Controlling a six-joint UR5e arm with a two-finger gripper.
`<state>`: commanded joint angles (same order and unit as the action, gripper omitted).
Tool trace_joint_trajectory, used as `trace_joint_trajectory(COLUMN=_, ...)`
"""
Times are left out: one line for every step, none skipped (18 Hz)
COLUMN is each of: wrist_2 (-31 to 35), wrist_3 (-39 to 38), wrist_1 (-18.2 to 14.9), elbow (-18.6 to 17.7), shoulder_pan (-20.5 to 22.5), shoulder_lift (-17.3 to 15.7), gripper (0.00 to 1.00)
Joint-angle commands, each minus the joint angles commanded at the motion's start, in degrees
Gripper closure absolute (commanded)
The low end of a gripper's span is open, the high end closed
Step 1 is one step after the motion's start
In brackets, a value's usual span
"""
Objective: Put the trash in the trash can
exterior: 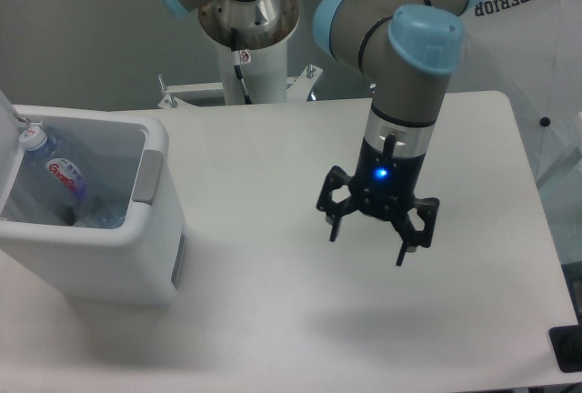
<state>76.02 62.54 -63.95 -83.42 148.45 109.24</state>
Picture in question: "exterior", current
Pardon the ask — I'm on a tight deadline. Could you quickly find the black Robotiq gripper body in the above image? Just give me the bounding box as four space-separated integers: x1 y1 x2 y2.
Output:
349 135 425 221

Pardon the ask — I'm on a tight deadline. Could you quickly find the crushed clear plastic bottle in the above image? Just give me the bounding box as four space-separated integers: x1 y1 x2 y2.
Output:
19 126 126 229

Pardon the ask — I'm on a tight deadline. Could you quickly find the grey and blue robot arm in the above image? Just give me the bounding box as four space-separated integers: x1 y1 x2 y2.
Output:
162 0 481 254

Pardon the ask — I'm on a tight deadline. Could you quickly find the white plastic trash can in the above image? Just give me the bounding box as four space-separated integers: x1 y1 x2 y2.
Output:
1 99 186 306

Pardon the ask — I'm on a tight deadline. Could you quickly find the black device at table edge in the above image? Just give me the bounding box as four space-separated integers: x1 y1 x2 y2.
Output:
548 325 581 373

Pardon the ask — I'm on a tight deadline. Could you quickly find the white umbrella with navy lettering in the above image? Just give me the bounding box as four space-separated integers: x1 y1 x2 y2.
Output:
448 0 581 179

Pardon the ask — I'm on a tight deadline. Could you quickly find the white metal base frame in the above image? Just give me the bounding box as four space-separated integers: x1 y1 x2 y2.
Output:
156 64 378 109

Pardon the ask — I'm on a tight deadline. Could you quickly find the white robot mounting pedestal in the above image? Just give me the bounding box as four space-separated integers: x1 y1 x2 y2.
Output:
197 0 301 106

